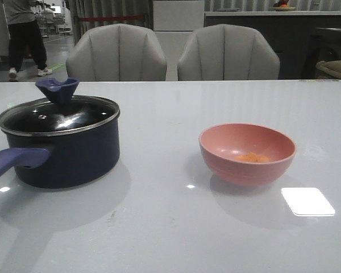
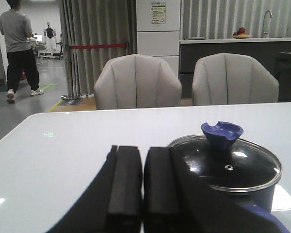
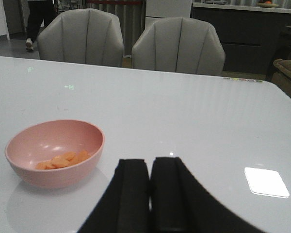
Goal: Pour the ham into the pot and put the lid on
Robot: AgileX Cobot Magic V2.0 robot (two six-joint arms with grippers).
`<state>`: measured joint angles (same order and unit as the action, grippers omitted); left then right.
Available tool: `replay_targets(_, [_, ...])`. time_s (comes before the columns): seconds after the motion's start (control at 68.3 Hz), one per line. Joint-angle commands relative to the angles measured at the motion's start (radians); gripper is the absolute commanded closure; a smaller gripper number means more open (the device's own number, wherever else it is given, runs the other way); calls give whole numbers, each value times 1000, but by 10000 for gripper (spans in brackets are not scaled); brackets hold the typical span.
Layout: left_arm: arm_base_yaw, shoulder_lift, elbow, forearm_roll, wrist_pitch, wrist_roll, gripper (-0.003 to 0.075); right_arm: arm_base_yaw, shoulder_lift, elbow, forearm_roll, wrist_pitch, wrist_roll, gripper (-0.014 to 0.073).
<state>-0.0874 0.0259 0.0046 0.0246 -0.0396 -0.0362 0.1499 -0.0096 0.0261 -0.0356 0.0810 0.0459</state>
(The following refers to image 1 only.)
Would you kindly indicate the pink plastic bowl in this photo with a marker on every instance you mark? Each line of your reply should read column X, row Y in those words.
column 221, row 144

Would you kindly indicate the orange ham pieces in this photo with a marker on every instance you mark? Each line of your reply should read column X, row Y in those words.
column 253, row 158

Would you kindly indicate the glass lid with blue knob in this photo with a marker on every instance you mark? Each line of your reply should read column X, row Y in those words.
column 60, row 112

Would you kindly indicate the left beige upholstered chair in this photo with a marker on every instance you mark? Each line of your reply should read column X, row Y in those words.
column 117, row 52

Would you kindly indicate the beige upholstered chair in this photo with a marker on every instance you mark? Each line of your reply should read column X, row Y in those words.
column 227, row 52
column 117, row 52

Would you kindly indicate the right beige upholstered chair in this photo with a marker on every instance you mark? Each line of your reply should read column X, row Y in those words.
column 227, row 52

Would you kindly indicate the dark blue saucepan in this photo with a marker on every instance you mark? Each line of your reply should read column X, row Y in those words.
column 62, row 161

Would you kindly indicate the white cabinet in background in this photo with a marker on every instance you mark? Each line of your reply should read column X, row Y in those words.
column 178, row 15

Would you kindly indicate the red barrier belt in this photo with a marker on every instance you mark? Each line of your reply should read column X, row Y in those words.
column 111, row 18

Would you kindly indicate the dark counter with white top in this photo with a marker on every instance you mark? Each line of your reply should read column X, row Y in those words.
column 296, row 36

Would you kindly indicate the fruit plate on counter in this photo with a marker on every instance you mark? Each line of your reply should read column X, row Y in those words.
column 282, row 5

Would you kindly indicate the dark side table right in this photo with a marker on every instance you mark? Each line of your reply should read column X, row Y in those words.
column 329, row 42

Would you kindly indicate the walking person in background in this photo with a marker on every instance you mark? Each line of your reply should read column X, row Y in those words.
column 24, row 33

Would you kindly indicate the beige cushion at right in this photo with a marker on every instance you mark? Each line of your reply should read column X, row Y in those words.
column 329, row 69

